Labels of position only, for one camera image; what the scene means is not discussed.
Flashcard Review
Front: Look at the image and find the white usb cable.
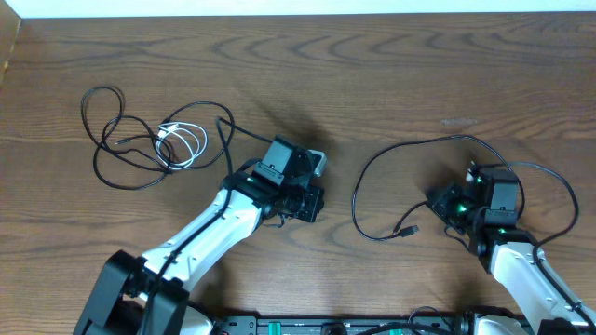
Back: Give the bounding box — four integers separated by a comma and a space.
155, 121, 210, 171

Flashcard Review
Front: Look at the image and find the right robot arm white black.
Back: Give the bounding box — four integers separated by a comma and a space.
426, 164, 595, 334

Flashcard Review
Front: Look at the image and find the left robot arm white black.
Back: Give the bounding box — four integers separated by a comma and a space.
74, 136, 327, 334

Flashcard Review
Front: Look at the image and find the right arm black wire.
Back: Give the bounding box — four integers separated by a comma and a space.
479, 160, 596, 322

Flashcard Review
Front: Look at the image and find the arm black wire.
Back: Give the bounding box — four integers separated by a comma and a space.
139, 115, 276, 335
479, 160, 596, 322

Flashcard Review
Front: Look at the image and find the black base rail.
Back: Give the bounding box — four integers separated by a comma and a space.
185, 304, 536, 335

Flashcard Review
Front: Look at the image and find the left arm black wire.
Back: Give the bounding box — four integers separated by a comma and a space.
139, 115, 276, 335

